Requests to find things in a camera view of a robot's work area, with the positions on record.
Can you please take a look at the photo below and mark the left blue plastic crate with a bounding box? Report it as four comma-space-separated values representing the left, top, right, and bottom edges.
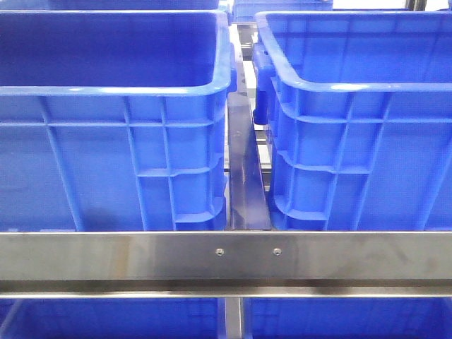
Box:
1, 10, 237, 232

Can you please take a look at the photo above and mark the blue plastic crate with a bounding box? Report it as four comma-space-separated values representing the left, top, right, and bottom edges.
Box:
1, 10, 237, 232
254, 11, 451, 231

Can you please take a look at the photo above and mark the right blue plastic crate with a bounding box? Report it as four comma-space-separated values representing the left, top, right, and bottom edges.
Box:
254, 11, 451, 231

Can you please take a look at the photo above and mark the lower right blue crate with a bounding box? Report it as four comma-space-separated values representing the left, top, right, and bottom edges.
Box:
245, 298, 451, 338

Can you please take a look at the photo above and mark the far right blue crate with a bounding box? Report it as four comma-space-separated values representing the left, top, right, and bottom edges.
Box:
232, 0, 333, 23

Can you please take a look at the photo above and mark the lower left blue crate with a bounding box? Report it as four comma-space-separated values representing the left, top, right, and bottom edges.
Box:
1, 298, 226, 338

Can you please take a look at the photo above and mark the far left blue crate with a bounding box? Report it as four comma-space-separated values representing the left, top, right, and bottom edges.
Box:
1, 0, 230, 12

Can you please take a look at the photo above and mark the steel centre divider rail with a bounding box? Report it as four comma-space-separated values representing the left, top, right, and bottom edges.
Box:
227, 24, 272, 231

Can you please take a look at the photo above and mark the steel front rack rail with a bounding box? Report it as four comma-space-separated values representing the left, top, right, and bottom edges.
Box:
1, 231, 451, 298

